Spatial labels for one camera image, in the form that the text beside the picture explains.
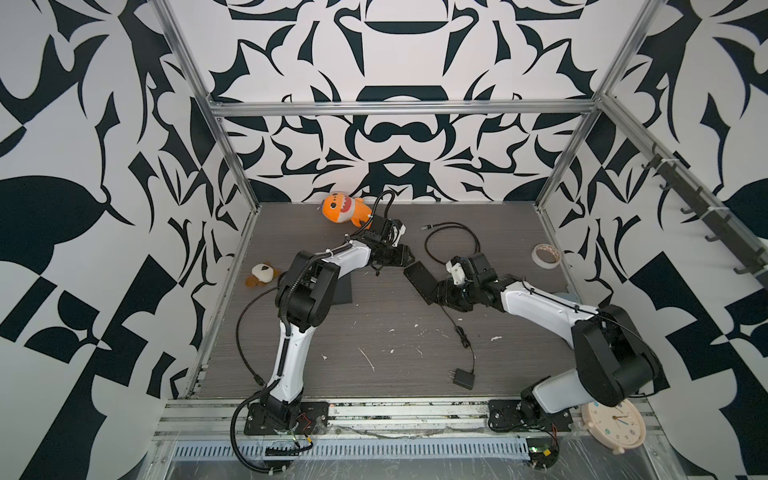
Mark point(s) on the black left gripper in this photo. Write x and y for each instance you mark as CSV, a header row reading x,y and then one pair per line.
x,y
406,257

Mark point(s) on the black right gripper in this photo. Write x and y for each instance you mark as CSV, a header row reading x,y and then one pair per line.
x,y
445,289

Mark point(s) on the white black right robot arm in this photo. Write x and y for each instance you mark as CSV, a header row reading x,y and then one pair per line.
x,y
612,361

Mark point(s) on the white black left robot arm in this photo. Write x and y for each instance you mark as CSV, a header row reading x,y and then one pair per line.
x,y
305,296

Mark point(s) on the orange plush fish toy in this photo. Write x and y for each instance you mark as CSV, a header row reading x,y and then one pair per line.
x,y
340,208

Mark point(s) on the white double-sided tape roll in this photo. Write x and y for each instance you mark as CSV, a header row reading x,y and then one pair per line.
x,y
546,256

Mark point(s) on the small brown plush toy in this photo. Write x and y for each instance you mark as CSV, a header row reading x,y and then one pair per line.
x,y
261,274

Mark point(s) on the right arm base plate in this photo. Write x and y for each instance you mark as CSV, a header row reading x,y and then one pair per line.
x,y
518,415

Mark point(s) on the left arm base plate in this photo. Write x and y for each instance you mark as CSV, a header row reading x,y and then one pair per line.
x,y
300,417

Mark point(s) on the cream round wall clock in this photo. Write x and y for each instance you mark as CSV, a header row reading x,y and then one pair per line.
x,y
620,428

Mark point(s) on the aluminium frame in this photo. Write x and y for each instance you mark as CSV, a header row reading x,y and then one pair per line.
x,y
506,124

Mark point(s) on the grey wall hook rail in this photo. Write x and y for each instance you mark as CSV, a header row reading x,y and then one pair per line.
x,y
701,204

